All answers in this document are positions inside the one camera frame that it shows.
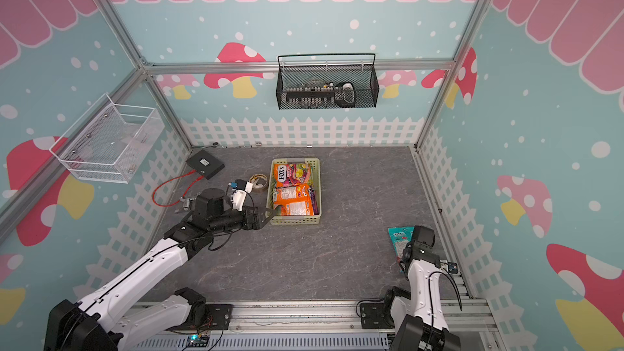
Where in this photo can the orange candy bag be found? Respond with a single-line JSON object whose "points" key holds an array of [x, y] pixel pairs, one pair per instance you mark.
{"points": [[294, 201]]}

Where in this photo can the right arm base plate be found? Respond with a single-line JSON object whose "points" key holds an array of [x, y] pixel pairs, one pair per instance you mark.
{"points": [[374, 315]]}

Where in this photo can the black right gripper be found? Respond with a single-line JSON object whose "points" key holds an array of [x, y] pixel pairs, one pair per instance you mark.
{"points": [[410, 248]]}

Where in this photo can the metal clamp fitting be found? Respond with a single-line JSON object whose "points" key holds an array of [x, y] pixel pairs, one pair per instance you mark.
{"points": [[186, 205]]}

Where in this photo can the brown tape roll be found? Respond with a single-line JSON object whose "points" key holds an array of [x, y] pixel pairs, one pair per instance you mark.
{"points": [[259, 182]]}

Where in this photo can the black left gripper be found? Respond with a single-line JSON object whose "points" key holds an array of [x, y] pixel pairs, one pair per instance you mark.
{"points": [[257, 223]]}

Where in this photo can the aluminium front rail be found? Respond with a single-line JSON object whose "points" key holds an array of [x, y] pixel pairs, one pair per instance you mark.
{"points": [[292, 317]]}

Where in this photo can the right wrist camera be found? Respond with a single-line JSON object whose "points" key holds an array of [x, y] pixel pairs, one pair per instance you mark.
{"points": [[451, 268]]}

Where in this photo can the white wire wall basket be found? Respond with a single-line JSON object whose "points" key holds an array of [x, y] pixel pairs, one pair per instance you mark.
{"points": [[109, 142]]}

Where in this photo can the green plastic basket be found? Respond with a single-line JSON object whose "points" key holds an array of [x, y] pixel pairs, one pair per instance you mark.
{"points": [[297, 220]]}

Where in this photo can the purple candy bag back side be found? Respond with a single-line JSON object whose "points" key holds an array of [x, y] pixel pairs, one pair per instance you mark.
{"points": [[314, 201]]}

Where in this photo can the teal candy bag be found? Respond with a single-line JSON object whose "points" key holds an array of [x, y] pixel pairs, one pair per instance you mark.
{"points": [[400, 237]]}

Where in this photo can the yellow Fox's fruits bag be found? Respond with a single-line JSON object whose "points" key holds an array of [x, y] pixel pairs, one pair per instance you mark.
{"points": [[288, 175]]}

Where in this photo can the black network box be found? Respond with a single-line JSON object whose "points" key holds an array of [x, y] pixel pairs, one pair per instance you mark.
{"points": [[205, 164]]}

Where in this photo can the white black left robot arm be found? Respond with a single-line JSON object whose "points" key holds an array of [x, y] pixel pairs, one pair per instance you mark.
{"points": [[75, 325]]}

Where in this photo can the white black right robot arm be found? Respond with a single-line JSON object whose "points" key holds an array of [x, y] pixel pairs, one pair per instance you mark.
{"points": [[417, 314]]}

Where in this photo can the black wire wall basket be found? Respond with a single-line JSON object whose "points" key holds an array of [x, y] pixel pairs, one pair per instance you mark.
{"points": [[331, 81]]}

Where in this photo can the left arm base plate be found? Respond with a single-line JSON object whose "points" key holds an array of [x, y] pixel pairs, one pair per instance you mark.
{"points": [[206, 318]]}

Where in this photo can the green lit circuit board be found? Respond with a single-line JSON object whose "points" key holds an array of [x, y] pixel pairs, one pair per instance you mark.
{"points": [[197, 341]]}

